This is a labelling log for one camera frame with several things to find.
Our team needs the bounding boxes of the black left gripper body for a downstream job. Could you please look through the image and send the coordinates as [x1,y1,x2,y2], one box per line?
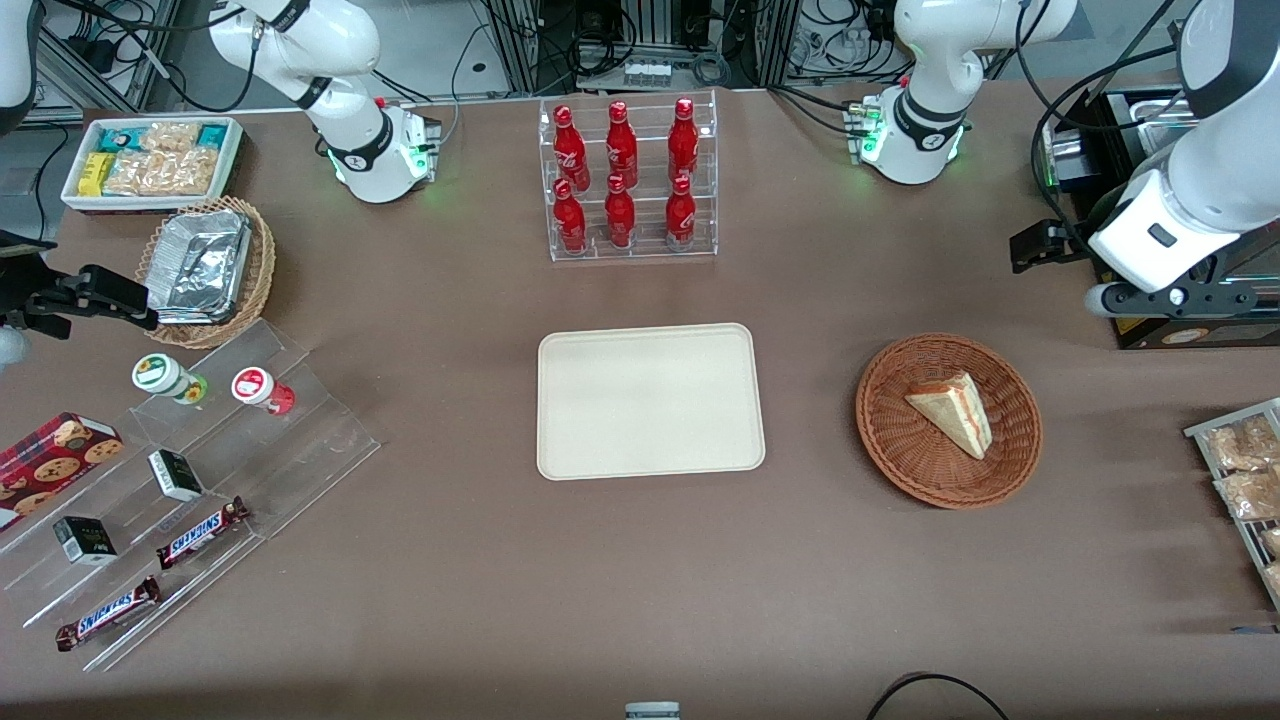
[1036,222,1094,274]

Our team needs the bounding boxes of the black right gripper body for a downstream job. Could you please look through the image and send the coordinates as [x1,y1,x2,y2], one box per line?
[0,280,81,336]

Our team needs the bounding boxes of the triangular sandwich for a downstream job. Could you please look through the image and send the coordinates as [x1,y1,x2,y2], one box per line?
[904,371,993,461]

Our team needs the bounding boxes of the light wicker basket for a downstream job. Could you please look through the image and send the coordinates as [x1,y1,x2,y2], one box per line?
[135,196,276,349]

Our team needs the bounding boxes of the brown wicker basket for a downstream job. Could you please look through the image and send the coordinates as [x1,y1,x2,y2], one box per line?
[855,333,1044,511]

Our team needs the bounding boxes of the beige plastic tray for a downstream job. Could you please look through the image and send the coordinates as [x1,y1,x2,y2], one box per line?
[537,322,767,482]

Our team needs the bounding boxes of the green lid white cup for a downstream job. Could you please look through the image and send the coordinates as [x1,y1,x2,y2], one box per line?
[132,353,209,406]

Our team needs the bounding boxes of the stacked aluminium foil trays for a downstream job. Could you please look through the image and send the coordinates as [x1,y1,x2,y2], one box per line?
[145,210,253,326]

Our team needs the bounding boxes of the white plastic snack bin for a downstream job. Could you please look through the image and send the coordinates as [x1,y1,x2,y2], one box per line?
[60,117,244,216]

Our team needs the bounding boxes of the clear bag of crackers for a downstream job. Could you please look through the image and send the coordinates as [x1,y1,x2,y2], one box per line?
[140,122,201,156]
[103,150,218,197]

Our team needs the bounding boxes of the black food warmer appliance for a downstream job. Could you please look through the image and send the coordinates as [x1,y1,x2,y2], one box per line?
[1040,85,1280,351]

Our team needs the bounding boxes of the red lid white cup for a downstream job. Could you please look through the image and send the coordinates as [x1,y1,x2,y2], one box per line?
[231,367,296,417]

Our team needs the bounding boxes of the red plaid cookie box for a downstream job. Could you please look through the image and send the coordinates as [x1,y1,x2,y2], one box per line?
[0,412,124,533]

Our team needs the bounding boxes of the small black box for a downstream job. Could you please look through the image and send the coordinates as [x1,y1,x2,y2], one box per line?
[53,516,118,567]
[148,449,205,503]

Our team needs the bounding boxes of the clear acrylic stepped display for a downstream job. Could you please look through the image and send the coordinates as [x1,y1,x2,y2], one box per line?
[0,318,381,673]

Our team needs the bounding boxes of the snickers chocolate bar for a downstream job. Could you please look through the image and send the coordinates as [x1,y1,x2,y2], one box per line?
[156,497,251,571]
[55,576,162,652]

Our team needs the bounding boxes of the clear bag of pastries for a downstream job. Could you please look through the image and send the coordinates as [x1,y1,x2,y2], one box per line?
[1205,415,1280,471]
[1215,468,1280,521]

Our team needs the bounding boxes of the red cola bottle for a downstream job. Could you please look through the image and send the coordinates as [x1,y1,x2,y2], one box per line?
[553,179,588,255]
[606,101,639,189]
[604,174,637,249]
[553,105,591,193]
[665,175,697,251]
[668,97,700,184]

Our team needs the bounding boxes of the clear acrylic bottle rack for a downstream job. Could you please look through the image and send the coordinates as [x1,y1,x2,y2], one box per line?
[538,88,719,264]

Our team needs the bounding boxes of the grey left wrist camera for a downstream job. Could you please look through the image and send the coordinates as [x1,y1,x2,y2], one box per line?
[1085,280,1263,323]

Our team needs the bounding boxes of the metal wire rack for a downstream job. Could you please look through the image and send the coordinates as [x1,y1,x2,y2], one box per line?
[1184,398,1280,613]

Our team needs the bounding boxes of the black cable loop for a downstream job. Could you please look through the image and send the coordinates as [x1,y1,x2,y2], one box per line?
[865,672,1011,720]

